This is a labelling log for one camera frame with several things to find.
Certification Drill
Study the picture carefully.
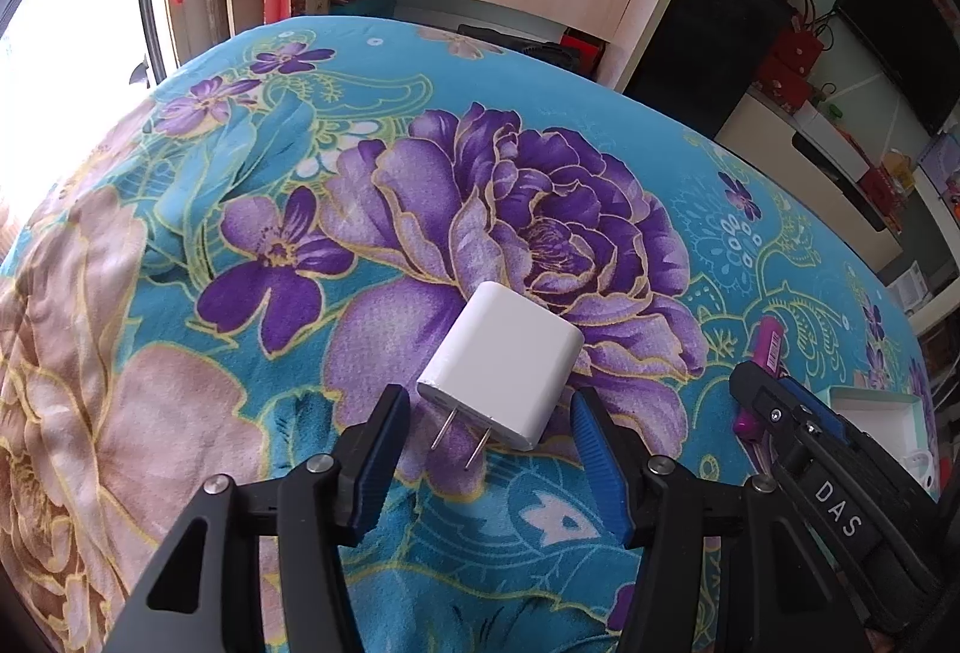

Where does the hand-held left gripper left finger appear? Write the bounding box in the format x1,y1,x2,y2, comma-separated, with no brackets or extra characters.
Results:
101,384,412,653

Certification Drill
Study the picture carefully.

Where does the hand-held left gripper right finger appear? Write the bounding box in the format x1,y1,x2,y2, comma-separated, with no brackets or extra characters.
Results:
570,387,875,653

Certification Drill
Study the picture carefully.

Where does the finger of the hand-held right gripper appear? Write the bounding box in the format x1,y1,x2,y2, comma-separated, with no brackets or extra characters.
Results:
780,377,852,445
729,360,818,474

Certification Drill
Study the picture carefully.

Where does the teal white box lid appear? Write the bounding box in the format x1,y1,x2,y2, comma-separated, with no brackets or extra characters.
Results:
829,387,942,500

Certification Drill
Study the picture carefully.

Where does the purple lighter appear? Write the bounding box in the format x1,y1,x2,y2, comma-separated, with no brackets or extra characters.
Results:
735,315,785,440

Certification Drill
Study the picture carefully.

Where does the white wall charger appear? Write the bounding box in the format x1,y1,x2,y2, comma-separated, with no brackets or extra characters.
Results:
416,281,586,474

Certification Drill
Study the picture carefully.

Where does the white desk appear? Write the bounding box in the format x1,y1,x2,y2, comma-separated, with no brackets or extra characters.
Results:
907,173,960,339

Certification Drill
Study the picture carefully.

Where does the white television stand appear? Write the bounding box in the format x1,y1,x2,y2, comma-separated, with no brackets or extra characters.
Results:
712,90,905,275

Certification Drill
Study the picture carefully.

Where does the red gift box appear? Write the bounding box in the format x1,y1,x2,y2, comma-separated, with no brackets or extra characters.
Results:
754,56,815,114

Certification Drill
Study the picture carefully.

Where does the black water dispenser cabinet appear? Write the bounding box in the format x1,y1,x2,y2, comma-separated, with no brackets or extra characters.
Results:
622,0,796,140

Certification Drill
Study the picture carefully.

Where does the dark red case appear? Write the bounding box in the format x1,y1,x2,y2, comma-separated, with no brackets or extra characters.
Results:
559,26,605,80

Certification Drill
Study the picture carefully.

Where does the wall television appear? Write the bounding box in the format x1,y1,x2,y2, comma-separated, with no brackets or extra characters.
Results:
832,0,960,136

